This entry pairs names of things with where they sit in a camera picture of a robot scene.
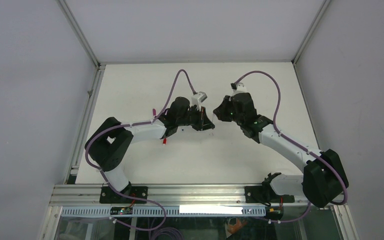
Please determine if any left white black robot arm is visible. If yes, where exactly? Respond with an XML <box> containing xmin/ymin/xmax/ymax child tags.
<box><xmin>84</xmin><ymin>91</ymin><xmax>215</xmax><ymax>203</ymax></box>

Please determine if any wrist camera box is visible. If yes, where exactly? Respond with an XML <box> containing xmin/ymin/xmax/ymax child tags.
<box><xmin>231</xmin><ymin>82</ymin><xmax>248</xmax><ymax>97</ymax></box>
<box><xmin>191</xmin><ymin>91</ymin><xmax>207</xmax><ymax>110</ymax></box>

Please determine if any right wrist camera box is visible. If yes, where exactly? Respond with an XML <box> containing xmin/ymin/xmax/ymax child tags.
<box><xmin>231</xmin><ymin>82</ymin><xmax>248</xmax><ymax>97</ymax></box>

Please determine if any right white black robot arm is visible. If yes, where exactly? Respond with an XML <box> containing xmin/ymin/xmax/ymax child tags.
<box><xmin>213</xmin><ymin>93</ymin><xmax>349</xmax><ymax>208</ymax></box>

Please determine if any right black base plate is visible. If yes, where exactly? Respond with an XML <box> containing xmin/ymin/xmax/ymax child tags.
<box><xmin>244</xmin><ymin>185</ymin><xmax>295</xmax><ymax>204</ymax></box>

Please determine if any aluminium mounting rail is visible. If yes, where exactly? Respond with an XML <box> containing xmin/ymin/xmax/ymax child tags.
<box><xmin>48</xmin><ymin>183</ymin><xmax>349</xmax><ymax>208</ymax></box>

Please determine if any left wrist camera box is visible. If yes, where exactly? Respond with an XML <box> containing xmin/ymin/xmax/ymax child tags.
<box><xmin>191</xmin><ymin>91</ymin><xmax>207</xmax><ymax>110</ymax></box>

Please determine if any orange object under table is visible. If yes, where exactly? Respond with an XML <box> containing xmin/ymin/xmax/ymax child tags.
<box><xmin>226</xmin><ymin>217</ymin><xmax>248</xmax><ymax>235</ymax></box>

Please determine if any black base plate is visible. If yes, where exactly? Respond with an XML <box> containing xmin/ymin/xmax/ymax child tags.
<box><xmin>244</xmin><ymin>185</ymin><xmax>295</xmax><ymax>204</ymax></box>
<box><xmin>99</xmin><ymin>185</ymin><xmax>149</xmax><ymax>205</ymax></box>

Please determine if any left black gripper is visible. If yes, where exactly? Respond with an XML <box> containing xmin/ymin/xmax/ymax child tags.
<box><xmin>176</xmin><ymin>105</ymin><xmax>215</xmax><ymax>131</ymax></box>

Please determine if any white slotted cable duct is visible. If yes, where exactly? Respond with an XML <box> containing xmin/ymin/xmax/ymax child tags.
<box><xmin>61</xmin><ymin>204</ymin><xmax>266</xmax><ymax>218</ymax></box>

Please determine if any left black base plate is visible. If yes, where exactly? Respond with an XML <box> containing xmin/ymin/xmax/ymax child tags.
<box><xmin>99</xmin><ymin>185</ymin><xmax>149</xmax><ymax>205</ymax></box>

